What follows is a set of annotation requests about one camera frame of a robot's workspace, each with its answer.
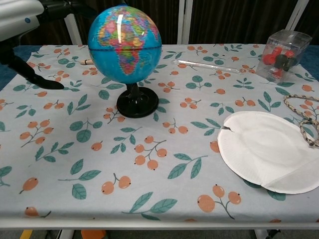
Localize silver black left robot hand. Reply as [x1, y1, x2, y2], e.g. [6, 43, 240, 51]
[0, 0, 98, 91]

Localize blue globe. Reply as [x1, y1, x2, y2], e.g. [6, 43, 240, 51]
[87, 3, 162, 119]

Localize blue table mat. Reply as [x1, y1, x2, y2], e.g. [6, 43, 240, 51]
[0, 45, 42, 91]

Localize floral fruit print tablecloth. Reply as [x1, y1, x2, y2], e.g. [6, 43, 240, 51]
[0, 44, 319, 223]

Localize clear plastic tube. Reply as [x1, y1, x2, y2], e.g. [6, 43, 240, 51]
[173, 59, 246, 74]

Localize dark brown curtain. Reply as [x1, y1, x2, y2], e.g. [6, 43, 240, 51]
[19, 0, 319, 50]

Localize orange object under table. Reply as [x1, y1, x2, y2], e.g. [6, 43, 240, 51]
[80, 229, 107, 239]

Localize red small dumbbell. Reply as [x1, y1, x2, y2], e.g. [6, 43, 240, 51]
[261, 48, 283, 65]
[270, 69, 284, 82]

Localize black small dumbbell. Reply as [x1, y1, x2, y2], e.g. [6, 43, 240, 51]
[275, 54, 299, 72]

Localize clear plastic box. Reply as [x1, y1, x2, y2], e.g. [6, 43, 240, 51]
[256, 29, 313, 83]

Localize white paper plate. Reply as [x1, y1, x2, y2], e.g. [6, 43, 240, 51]
[217, 111, 319, 194]

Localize white frame post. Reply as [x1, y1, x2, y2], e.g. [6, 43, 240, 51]
[177, 0, 193, 45]
[63, 12, 83, 45]
[286, 0, 310, 33]

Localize braided beige rope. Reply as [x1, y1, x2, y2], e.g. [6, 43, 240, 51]
[283, 94, 319, 148]

